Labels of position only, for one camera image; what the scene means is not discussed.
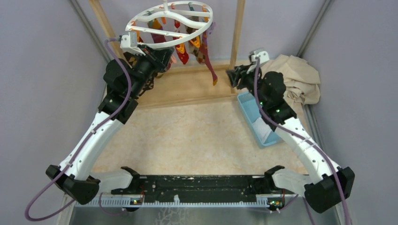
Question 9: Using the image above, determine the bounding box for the wooden hanger stand frame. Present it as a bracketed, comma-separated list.
[89, 0, 246, 109]

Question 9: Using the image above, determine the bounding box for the red santa sock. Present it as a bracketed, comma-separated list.
[174, 20, 189, 65]

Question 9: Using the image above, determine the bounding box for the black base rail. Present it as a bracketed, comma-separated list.
[111, 175, 290, 208]

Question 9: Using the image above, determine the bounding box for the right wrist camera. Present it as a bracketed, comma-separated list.
[247, 48, 270, 74]

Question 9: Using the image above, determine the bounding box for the brown yellow argyle sock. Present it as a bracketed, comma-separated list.
[123, 52, 137, 68]

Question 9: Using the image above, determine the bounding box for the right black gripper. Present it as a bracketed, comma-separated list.
[226, 63, 268, 106]

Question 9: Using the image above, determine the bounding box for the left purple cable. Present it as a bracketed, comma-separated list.
[24, 37, 133, 222]

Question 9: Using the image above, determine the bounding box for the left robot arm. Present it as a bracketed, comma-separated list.
[46, 45, 174, 205]

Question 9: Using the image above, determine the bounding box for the purple yellow hanging sock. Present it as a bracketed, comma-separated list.
[199, 31, 218, 86]

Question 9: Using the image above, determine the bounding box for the argyle beige sock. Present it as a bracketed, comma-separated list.
[188, 31, 208, 64]

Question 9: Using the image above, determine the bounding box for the beige crumpled cloth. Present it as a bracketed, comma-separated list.
[261, 54, 321, 107]

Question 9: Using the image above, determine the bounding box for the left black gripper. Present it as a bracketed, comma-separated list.
[130, 44, 175, 98]

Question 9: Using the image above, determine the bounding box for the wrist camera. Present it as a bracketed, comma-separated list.
[120, 31, 145, 56]
[247, 48, 270, 74]

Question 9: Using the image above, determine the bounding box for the white sock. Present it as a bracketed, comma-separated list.
[252, 118, 275, 146]

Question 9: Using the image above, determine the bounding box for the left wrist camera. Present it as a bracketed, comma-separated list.
[120, 31, 145, 56]

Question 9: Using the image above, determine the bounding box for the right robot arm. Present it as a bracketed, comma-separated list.
[226, 66, 355, 216]

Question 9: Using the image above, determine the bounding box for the white round clip hanger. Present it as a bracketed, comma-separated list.
[125, 0, 214, 49]

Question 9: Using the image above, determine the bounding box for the light blue plastic basket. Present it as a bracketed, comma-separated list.
[237, 92, 282, 149]

